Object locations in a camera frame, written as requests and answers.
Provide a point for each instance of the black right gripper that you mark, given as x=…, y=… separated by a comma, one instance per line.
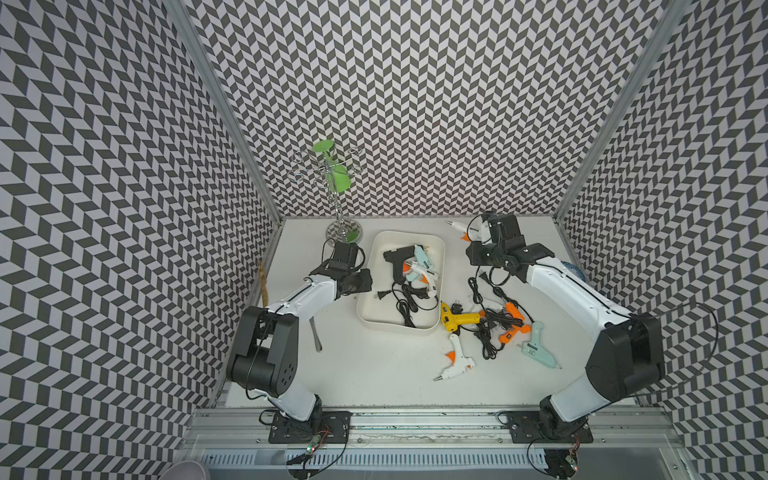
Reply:
x=474, y=256

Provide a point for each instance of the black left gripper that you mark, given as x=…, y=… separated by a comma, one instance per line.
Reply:
x=367, y=280

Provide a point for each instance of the small white glue gun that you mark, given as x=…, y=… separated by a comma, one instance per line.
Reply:
x=478, y=231

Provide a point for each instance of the white plastic storage box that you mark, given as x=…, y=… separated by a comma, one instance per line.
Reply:
x=382, y=314

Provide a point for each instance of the black glue gun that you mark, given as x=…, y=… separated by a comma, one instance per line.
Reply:
x=403, y=293

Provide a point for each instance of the mint green glue gun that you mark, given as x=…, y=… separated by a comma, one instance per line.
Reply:
x=419, y=266

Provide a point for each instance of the white glue gun orange trigger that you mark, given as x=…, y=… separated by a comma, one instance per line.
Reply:
x=430, y=287

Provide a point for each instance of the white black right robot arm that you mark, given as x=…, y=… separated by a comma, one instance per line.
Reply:
x=627, y=350

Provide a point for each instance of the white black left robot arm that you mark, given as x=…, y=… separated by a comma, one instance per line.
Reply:
x=264, y=354

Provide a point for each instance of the yellow glue gun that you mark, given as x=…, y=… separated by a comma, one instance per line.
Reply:
x=452, y=322

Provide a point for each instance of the mint glue gun front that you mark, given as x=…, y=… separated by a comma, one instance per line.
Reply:
x=534, y=349

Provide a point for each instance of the blue white ceramic bowl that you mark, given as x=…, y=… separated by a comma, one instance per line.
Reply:
x=575, y=270

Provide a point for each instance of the metal file tool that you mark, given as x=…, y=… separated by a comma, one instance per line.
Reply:
x=316, y=339

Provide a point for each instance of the silver stand green leaves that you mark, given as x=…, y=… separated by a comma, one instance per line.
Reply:
x=335, y=166

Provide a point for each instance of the wooden stick at wall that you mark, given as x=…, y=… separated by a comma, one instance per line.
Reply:
x=263, y=290

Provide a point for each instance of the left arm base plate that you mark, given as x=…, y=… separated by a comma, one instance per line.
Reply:
x=330, y=427

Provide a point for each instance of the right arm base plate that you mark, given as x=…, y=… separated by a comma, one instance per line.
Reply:
x=542, y=427

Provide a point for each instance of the aluminium front rail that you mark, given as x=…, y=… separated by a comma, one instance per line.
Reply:
x=482, y=427

